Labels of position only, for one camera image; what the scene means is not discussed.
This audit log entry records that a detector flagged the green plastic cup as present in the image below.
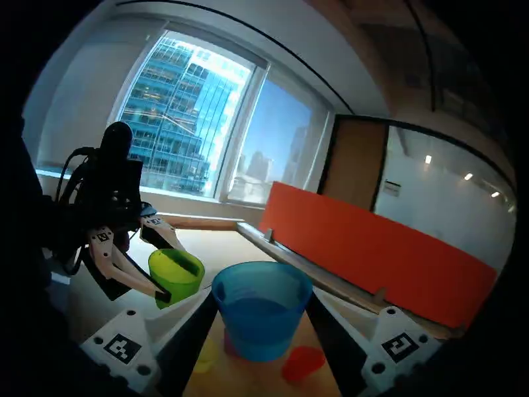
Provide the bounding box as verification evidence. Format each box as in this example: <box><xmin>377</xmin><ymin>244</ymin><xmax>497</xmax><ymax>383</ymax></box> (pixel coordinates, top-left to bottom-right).
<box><xmin>147</xmin><ymin>248</ymin><xmax>206</xmax><ymax>310</ymax></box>

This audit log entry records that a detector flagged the red plastic cup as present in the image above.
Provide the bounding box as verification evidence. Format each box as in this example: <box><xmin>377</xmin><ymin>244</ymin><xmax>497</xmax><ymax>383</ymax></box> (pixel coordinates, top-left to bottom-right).
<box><xmin>282</xmin><ymin>346</ymin><xmax>327</xmax><ymax>384</ymax></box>

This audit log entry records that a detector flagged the blue plastic cup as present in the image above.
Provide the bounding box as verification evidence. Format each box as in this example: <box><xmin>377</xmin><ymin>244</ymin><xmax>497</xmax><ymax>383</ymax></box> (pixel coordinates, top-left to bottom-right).
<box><xmin>211</xmin><ymin>261</ymin><xmax>314</xmax><ymax>363</ymax></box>

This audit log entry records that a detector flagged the red desk screen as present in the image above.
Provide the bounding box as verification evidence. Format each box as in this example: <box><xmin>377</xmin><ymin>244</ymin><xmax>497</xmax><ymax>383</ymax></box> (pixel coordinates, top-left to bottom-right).
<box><xmin>236</xmin><ymin>181</ymin><xmax>497</xmax><ymax>341</ymax></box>

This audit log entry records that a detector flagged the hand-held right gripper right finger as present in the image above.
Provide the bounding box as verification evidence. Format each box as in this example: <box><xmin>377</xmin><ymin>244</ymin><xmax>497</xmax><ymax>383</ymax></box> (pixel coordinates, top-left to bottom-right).
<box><xmin>307</xmin><ymin>288</ymin><xmax>445</xmax><ymax>397</ymax></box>

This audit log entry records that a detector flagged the yellow plastic cup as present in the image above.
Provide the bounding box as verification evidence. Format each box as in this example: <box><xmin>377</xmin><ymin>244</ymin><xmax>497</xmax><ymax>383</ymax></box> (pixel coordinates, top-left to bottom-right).
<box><xmin>194</xmin><ymin>335</ymin><xmax>220</xmax><ymax>374</ymax></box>

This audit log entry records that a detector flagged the black cable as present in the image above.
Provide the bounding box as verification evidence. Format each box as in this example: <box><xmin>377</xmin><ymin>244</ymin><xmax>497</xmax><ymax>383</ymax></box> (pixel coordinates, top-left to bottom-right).
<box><xmin>56</xmin><ymin>146</ymin><xmax>100</xmax><ymax>204</ymax></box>

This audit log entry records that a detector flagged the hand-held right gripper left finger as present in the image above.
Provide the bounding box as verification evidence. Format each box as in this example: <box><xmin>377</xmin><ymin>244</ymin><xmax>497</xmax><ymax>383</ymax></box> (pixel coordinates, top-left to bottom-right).
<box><xmin>80</xmin><ymin>286</ymin><xmax>219</xmax><ymax>397</ymax></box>

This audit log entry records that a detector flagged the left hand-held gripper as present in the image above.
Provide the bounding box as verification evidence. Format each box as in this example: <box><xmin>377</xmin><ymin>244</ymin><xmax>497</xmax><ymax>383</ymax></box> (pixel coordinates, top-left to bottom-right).
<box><xmin>56</xmin><ymin>122</ymin><xmax>200</xmax><ymax>305</ymax></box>

